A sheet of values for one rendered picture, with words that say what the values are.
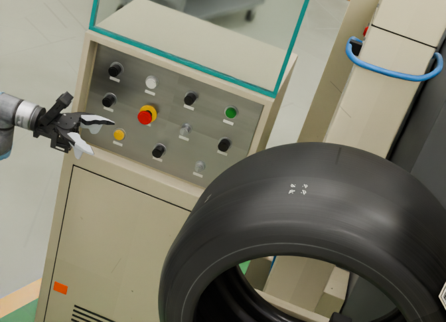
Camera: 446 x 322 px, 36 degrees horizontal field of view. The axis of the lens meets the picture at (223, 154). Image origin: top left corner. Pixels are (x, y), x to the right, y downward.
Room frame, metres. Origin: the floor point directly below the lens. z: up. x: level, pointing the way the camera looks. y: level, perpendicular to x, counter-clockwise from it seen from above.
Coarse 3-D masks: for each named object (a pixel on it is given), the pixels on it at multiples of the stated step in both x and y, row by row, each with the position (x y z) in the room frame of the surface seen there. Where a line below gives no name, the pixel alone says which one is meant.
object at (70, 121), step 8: (40, 112) 1.59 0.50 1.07; (32, 120) 1.56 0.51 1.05; (56, 120) 1.57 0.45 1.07; (64, 120) 1.58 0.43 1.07; (72, 120) 1.59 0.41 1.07; (32, 128) 1.56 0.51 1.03; (40, 128) 1.58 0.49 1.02; (48, 128) 1.58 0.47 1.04; (56, 128) 1.55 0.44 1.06; (64, 128) 1.55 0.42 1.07; (72, 128) 1.56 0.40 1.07; (48, 136) 1.58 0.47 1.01; (56, 136) 1.55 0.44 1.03; (56, 144) 1.57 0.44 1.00; (64, 144) 1.56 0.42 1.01; (64, 152) 1.56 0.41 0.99
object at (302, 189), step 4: (288, 184) 1.00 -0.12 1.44; (292, 184) 1.00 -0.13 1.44; (296, 184) 1.00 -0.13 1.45; (300, 184) 1.00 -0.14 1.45; (304, 184) 1.00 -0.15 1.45; (308, 184) 1.00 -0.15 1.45; (288, 188) 0.99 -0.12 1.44; (292, 188) 0.99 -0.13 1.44; (296, 188) 0.99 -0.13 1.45; (300, 188) 0.99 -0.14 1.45; (304, 188) 0.99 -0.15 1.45; (308, 188) 0.99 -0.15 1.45; (288, 192) 0.98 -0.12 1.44; (292, 192) 0.98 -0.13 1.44; (296, 192) 0.98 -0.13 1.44; (300, 192) 0.98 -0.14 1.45; (304, 192) 0.98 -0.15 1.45; (308, 192) 0.98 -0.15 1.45
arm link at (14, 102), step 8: (0, 96) 1.59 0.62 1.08; (8, 96) 1.60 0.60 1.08; (0, 104) 1.57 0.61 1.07; (8, 104) 1.57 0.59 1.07; (16, 104) 1.58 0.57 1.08; (0, 112) 1.56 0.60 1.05; (8, 112) 1.56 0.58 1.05; (16, 112) 1.56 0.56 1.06; (0, 120) 1.56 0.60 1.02; (8, 120) 1.56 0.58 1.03
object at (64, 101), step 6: (60, 96) 1.56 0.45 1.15; (66, 96) 1.57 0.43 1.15; (72, 96) 1.58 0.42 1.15; (60, 102) 1.55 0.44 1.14; (66, 102) 1.55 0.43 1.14; (54, 108) 1.55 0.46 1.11; (60, 108) 1.55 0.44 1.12; (48, 114) 1.56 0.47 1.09; (54, 114) 1.56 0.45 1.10; (42, 120) 1.56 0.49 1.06; (48, 120) 1.56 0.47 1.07
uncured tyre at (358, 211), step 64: (256, 192) 0.99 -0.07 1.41; (320, 192) 0.98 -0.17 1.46; (384, 192) 1.03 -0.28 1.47; (192, 256) 0.95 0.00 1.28; (256, 256) 0.92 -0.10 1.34; (320, 256) 0.91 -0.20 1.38; (384, 256) 0.91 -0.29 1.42; (192, 320) 0.93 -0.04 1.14; (256, 320) 1.19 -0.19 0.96; (384, 320) 1.18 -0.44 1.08
